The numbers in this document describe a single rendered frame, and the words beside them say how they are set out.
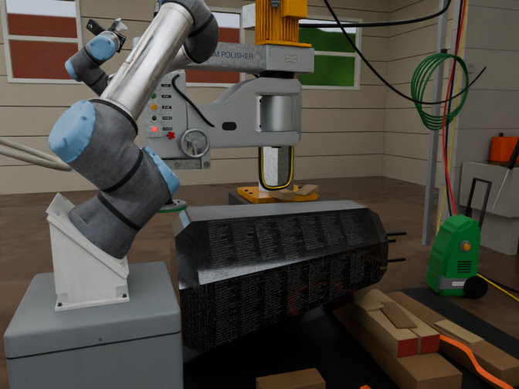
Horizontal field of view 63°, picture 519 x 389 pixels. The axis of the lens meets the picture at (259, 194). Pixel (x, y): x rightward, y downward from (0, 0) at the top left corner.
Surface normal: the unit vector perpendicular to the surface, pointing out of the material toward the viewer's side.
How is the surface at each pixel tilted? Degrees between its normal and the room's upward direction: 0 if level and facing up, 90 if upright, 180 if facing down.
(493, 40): 90
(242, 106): 90
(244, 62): 90
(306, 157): 90
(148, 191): 100
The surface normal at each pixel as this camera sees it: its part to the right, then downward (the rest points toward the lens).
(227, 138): 0.45, 0.16
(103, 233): 0.51, -0.12
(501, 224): -0.95, 0.06
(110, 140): 0.80, -0.09
